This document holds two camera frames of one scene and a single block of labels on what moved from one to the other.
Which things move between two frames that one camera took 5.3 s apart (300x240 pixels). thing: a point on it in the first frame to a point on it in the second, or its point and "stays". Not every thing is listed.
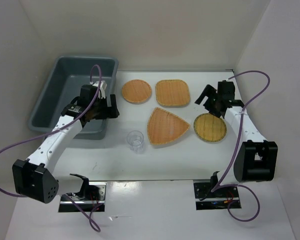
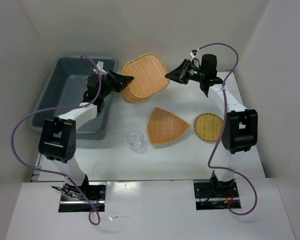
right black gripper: [209, 91] to [179, 74]
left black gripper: [111, 112] to [120, 81]
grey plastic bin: [69, 74] stays
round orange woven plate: [136, 91] stays
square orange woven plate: [172, 93] to [149, 72]
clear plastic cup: [135, 139] stays
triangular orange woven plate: [164, 127] stays
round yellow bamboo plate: [209, 127] stays
